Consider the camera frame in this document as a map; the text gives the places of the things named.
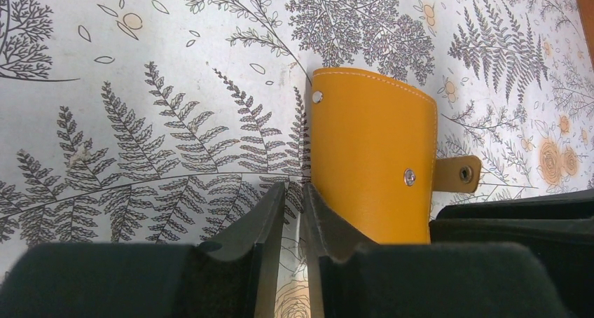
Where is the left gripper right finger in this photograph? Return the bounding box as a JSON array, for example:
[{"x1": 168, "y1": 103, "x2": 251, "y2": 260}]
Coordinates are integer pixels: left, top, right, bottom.
[{"x1": 301, "y1": 183, "x2": 377, "y2": 317}]

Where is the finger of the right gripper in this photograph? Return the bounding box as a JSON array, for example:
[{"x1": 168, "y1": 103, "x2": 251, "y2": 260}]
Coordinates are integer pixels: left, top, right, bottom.
[{"x1": 429, "y1": 189, "x2": 593, "y2": 317}]

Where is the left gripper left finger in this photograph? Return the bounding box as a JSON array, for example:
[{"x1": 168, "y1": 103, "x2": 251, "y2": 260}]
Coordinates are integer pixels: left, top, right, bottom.
[{"x1": 199, "y1": 182, "x2": 285, "y2": 317}]

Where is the yellow leather card holder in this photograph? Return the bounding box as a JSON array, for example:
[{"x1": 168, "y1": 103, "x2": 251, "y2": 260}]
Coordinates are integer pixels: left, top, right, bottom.
[{"x1": 310, "y1": 67, "x2": 482, "y2": 244}]

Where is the floral patterned table mat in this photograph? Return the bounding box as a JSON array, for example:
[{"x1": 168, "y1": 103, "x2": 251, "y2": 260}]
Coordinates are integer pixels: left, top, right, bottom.
[{"x1": 1, "y1": 0, "x2": 593, "y2": 317}]

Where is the orange wooden compartment tray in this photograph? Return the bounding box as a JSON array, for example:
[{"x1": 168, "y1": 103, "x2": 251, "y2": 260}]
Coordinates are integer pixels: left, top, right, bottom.
[{"x1": 576, "y1": 0, "x2": 593, "y2": 66}]

